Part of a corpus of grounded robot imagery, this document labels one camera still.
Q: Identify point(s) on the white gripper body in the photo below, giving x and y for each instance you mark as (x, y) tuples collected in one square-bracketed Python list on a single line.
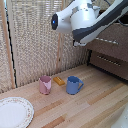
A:
[(80, 43)]

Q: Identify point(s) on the brown wooden drawer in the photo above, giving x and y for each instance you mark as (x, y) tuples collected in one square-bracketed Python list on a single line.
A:
[(110, 69), (113, 48)]

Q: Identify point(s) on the pink mug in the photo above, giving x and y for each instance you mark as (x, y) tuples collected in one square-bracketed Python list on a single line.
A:
[(44, 86)]

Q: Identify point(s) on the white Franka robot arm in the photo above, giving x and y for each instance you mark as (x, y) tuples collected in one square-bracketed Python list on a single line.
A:
[(83, 16)]

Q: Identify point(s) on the dark brown drawer cabinet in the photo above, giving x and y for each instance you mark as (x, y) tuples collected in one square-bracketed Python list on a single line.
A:
[(88, 58)]

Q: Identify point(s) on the yellow rectangular block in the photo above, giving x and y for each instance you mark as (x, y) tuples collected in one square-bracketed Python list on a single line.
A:
[(59, 81)]

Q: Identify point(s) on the blue mug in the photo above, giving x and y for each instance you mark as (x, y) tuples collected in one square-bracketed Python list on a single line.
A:
[(72, 86)]

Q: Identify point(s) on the beige bamboo screen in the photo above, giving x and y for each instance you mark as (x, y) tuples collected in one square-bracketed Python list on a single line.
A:
[(33, 40)]

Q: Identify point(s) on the grey rounded object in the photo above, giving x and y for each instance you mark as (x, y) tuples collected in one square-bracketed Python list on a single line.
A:
[(122, 121)]

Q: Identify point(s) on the white floral rim plate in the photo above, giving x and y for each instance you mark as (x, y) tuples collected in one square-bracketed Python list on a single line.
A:
[(15, 113)]

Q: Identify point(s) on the slanted wooden post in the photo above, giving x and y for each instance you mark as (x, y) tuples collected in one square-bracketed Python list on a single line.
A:
[(10, 63)]

